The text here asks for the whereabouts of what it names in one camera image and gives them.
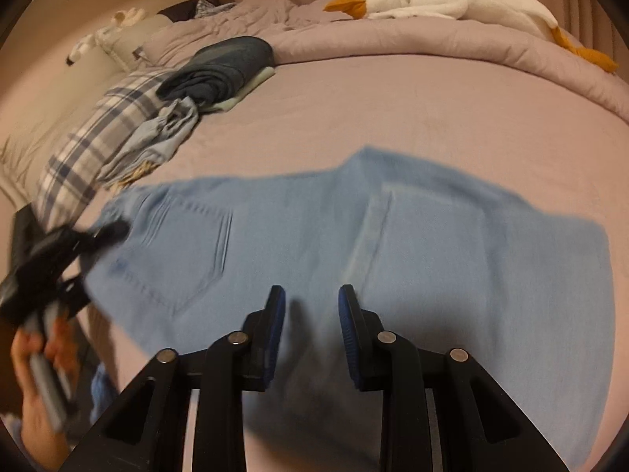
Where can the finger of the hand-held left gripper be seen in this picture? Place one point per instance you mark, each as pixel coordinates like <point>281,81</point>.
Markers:
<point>76,295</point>
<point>105,235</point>

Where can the white pillow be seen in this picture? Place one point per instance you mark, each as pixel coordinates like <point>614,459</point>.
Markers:
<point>132,34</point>

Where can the blue checked shirt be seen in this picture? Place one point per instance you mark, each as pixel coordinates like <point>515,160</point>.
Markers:
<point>216,7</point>

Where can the plaid pillow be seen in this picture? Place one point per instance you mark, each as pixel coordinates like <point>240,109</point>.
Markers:
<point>93,142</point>

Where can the folded dark blue jeans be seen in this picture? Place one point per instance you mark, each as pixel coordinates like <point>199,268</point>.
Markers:
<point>226,64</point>

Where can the light blue denim pants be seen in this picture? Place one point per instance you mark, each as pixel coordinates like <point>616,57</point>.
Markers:
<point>442,236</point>

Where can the crumpled light blue garment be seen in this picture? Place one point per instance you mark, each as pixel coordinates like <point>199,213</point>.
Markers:
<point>157,132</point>

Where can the small white plush toy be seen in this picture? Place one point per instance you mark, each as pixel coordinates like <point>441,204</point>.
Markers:
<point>98,39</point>

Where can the pink quilt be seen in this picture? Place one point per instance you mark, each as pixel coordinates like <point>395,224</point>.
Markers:
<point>393,39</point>

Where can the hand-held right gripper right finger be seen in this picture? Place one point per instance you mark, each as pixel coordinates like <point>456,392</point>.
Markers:
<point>350,339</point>

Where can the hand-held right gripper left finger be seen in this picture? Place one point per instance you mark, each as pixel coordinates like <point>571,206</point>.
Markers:
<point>272,334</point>

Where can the person's left hand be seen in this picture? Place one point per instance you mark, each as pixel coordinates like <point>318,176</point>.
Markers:
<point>32,435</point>

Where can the black garment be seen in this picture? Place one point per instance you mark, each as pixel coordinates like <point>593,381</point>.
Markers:
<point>179,10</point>

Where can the beige padded headboard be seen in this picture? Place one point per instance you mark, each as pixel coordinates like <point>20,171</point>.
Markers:
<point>44,103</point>

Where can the folded light green cloth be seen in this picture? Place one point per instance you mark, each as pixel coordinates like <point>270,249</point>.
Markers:
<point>251,86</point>

